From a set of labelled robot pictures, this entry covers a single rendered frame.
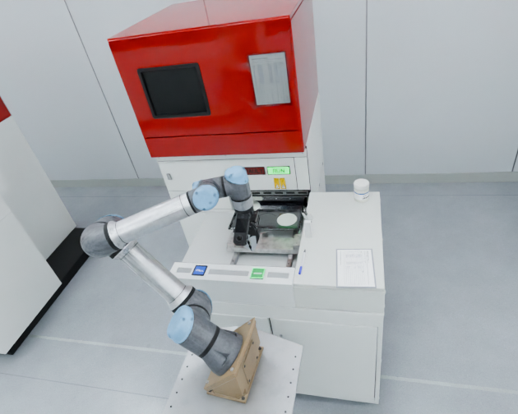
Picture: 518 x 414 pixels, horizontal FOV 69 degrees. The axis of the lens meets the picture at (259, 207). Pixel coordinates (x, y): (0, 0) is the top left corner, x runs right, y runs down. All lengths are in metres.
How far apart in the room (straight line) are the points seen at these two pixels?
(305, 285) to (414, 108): 2.21
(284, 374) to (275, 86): 1.14
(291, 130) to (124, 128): 2.59
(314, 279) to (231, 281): 0.34
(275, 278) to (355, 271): 0.32
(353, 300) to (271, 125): 0.83
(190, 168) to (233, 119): 0.44
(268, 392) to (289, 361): 0.13
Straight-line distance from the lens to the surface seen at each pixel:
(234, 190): 1.29
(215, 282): 1.63
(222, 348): 1.33
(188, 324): 1.30
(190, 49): 1.74
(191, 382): 1.55
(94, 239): 1.27
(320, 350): 1.87
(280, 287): 1.55
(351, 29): 3.17
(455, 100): 3.43
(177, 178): 2.16
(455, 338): 2.62
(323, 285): 1.51
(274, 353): 1.53
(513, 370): 2.59
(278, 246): 1.81
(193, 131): 1.89
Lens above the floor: 2.11
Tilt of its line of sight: 36 degrees down
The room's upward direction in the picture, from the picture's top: 11 degrees counter-clockwise
